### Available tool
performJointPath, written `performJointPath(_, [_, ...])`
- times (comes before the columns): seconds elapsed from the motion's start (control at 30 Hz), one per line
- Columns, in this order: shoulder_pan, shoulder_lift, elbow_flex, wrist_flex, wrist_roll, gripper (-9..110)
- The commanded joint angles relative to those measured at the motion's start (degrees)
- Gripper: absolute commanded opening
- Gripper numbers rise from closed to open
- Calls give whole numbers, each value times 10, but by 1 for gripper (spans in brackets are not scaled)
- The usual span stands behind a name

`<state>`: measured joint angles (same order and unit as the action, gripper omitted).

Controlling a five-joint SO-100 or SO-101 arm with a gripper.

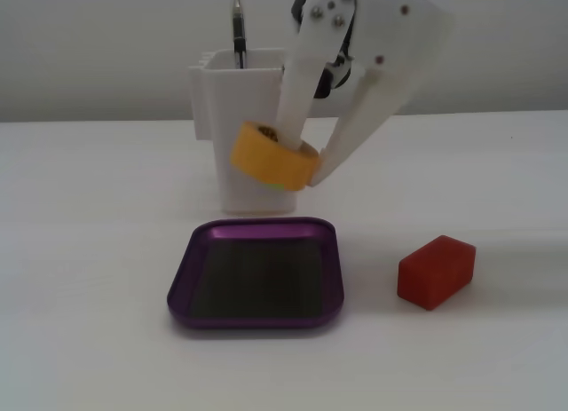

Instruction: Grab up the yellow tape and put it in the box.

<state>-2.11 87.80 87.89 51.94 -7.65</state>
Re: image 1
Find yellow tape roll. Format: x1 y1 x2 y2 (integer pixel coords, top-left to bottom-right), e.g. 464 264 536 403
229 120 321 192

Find black clear ballpoint pen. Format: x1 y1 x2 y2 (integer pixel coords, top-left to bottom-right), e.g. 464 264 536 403
229 0 249 70

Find red rectangular block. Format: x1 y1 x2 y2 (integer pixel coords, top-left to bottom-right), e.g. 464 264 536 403
397 234 477 313

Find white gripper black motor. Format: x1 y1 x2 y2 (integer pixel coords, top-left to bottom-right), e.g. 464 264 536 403
276 0 457 187

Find white plastic box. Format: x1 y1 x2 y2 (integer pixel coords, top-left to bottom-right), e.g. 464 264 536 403
188 48 299 216

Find purple metal tray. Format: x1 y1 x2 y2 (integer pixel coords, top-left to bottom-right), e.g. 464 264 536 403
167 216 346 331

